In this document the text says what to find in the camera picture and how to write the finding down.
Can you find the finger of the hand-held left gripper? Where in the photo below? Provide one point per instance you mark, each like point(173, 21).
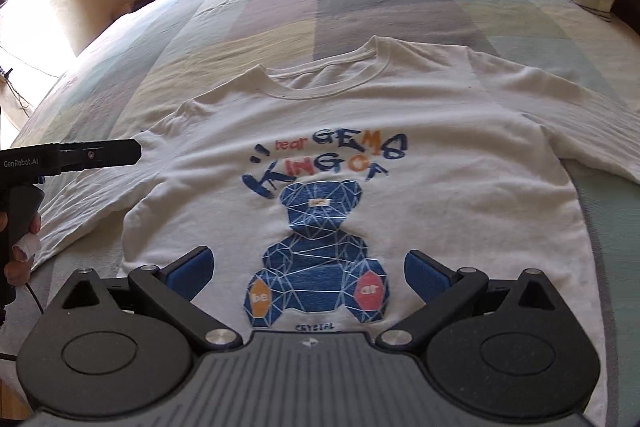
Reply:
point(110, 153)

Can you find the white bear-print long-sleeve shirt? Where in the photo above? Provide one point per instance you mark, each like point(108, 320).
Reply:
point(450, 132)

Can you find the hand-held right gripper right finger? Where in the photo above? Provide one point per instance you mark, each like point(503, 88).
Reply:
point(425, 277)

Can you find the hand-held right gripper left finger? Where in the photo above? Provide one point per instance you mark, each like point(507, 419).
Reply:
point(192, 274)

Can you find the bed with patchwork sheet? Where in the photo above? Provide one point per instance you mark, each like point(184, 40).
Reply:
point(350, 7)

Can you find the person's left hand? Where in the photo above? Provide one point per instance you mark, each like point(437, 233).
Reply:
point(20, 269)

